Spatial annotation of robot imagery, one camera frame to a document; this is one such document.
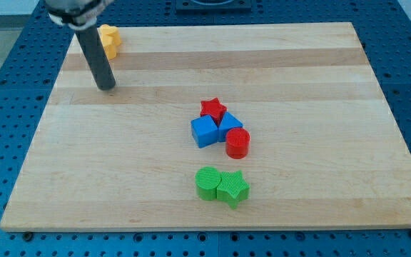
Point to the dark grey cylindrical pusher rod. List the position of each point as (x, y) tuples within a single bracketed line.
[(93, 50)]

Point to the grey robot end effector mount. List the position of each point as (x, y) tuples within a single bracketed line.
[(77, 14)]

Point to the blue triangle block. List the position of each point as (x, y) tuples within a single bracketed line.
[(227, 123)]

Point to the blue cube block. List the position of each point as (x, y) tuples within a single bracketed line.
[(204, 131)]

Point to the yellow heart block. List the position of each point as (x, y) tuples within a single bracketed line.
[(110, 39)]

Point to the red star block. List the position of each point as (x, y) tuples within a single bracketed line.
[(214, 108)]

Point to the red cylinder block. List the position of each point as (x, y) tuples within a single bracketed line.
[(237, 143)]

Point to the green cylinder block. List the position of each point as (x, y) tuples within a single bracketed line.
[(207, 180)]

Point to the wooden board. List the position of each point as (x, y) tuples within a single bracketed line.
[(251, 127)]

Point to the green star block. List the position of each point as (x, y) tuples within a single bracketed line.
[(232, 188)]

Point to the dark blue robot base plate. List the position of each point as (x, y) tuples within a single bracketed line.
[(189, 6)]

